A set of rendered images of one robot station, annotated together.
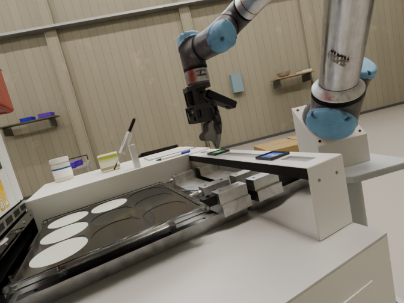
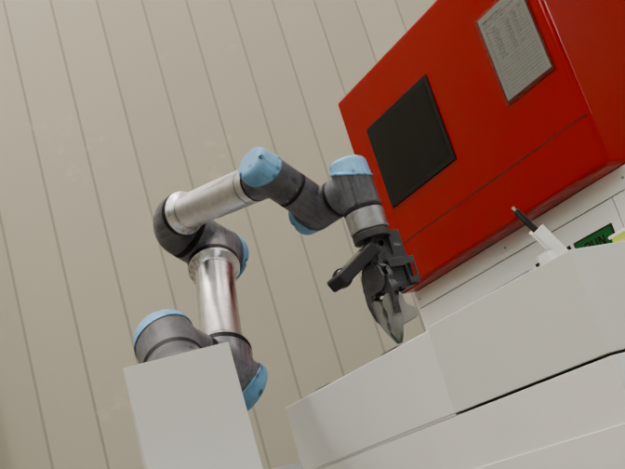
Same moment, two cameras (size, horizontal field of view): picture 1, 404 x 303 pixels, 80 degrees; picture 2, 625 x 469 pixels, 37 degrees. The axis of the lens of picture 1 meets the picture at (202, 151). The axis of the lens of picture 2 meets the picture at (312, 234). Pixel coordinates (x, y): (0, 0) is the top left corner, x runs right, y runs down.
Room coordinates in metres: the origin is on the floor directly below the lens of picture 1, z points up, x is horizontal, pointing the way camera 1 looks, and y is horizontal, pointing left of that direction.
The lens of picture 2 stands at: (2.43, -0.41, 0.74)
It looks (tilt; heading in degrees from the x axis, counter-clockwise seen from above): 16 degrees up; 171
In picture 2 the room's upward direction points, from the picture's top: 17 degrees counter-clockwise
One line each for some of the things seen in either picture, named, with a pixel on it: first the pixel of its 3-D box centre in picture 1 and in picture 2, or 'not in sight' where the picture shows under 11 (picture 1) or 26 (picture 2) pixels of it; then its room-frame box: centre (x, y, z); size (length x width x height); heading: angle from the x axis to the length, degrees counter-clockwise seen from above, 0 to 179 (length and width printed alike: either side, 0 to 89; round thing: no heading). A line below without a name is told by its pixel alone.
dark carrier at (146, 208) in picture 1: (112, 216); not in sight; (0.59, 0.26, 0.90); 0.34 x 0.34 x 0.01; 24
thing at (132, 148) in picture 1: (128, 150); (555, 261); (0.86, 0.25, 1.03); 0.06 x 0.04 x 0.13; 114
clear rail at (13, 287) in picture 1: (122, 242); not in sight; (0.42, 0.18, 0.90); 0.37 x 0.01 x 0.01; 114
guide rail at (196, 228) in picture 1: (153, 246); not in sight; (0.50, 0.15, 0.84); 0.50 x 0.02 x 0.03; 114
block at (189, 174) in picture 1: (183, 176); not in sight; (0.86, 0.09, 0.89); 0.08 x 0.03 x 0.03; 114
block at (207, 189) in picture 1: (214, 187); not in sight; (0.64, -0.01, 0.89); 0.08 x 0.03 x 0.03; 114
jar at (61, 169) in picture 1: (61, 169); not in sight; (0.99, 0.58, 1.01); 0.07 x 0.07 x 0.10
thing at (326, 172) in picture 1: (244, 178); (378, 405); (0.67, -0.10, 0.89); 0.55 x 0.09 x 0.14; 24
